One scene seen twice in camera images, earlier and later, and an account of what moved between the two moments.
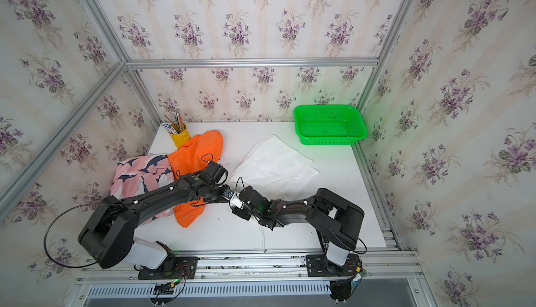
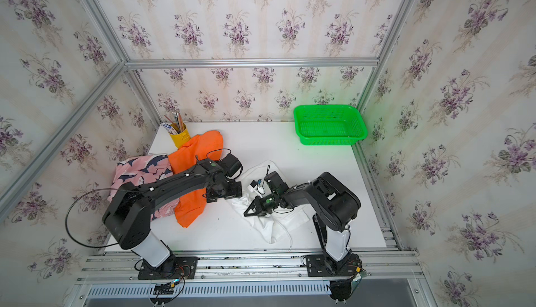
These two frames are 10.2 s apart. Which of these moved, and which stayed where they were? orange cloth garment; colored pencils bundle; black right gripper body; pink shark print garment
Moved: black right gripper body
Stayed: orange cloth garment; pink shark print garment; colored pencils bundle
